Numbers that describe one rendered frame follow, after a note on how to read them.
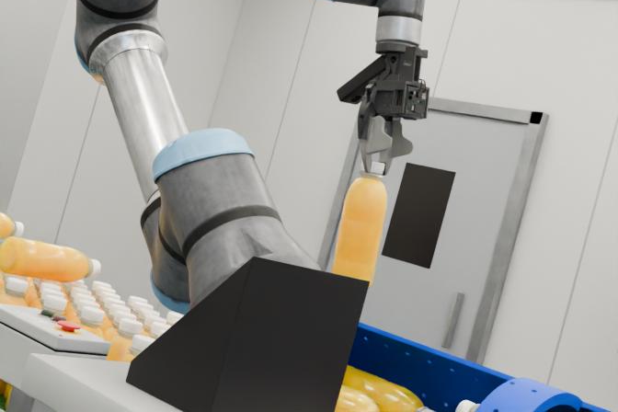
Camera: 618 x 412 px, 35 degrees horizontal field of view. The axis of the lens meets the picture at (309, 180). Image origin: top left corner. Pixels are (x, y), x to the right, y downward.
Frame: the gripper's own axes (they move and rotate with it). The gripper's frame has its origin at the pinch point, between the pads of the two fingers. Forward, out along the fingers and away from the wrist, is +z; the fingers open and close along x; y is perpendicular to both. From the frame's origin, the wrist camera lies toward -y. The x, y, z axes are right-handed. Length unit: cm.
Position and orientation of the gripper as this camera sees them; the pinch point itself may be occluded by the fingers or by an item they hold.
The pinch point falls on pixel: (372, 165)
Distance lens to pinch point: 165.0
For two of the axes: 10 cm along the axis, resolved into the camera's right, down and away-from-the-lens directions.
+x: 6.4, 0.9, 7.6
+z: -1.1, 9.9, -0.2
